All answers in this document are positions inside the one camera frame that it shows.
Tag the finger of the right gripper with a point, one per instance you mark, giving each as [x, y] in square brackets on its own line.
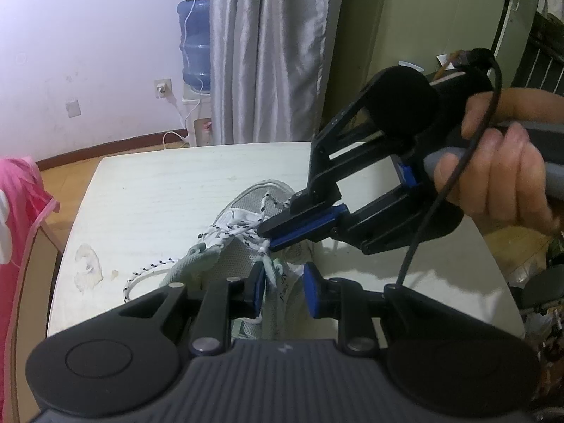
[280, 244]
[316, 222]

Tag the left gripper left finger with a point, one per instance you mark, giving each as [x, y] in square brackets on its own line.
[223, 302]

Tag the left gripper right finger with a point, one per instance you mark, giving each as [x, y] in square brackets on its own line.
[346, 302]

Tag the white black speckled shoelace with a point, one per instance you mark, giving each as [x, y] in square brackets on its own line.
[236, 224]

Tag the white mint sneaker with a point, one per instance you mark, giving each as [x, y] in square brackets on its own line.
[231, 246]

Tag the person's right hand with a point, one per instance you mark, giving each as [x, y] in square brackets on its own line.
[506, 177]

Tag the white water dispenser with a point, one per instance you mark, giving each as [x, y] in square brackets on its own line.
[196, 115]

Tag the grey curtain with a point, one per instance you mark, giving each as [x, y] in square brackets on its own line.
[270, 65]

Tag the grey office chair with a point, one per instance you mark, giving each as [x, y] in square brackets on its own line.
[542, 291]

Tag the blue water bottle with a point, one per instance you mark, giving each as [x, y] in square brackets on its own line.
[195, 44]

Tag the white wall socket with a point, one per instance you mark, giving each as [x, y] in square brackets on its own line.
[163, 88]

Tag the white wall switch plate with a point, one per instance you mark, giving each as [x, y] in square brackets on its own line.
[73, 108]

